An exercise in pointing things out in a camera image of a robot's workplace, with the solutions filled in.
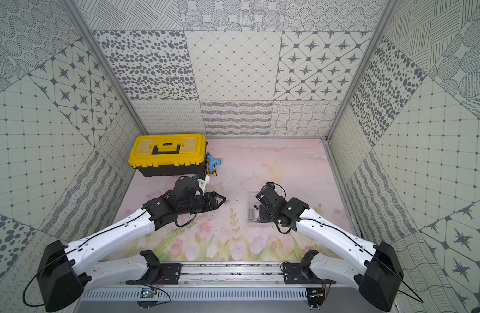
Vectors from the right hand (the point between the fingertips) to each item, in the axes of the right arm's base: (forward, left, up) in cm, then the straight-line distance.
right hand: (267, 213), depth 79 cm
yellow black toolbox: (+25, +46, +8) cm, 53 cm away
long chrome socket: (+3, +7, -8) cm, 11 cm away
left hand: (+3, +17, +9) cm, 20 cm away
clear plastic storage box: (+8, +7, -5) cm, 12 cm away
